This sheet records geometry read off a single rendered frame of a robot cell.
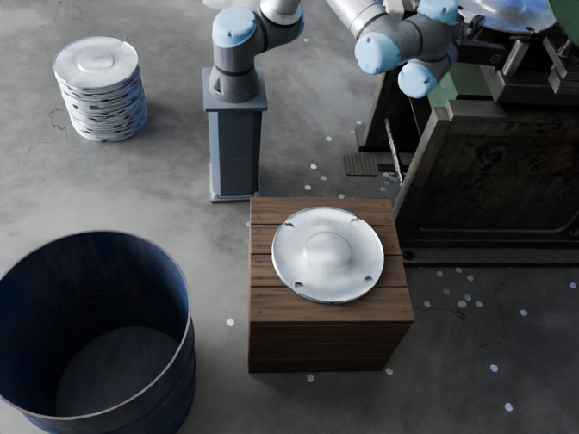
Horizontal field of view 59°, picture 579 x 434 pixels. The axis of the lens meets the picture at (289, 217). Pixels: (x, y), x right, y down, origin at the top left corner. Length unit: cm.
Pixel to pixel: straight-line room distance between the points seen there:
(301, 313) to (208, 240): 62
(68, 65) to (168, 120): 42
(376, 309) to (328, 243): 21
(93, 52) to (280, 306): 124
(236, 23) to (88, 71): 73
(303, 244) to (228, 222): 53
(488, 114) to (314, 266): 58
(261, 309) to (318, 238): 25
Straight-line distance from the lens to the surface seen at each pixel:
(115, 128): 207
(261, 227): 138
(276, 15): 148
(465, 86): 145
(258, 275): 130
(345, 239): 137
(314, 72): 243
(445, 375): 168
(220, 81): 154
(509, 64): 141
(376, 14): 103
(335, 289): 129
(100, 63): 204
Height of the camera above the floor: 147
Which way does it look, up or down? 53 degrees down
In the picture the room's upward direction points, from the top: 8 degrees clockwise
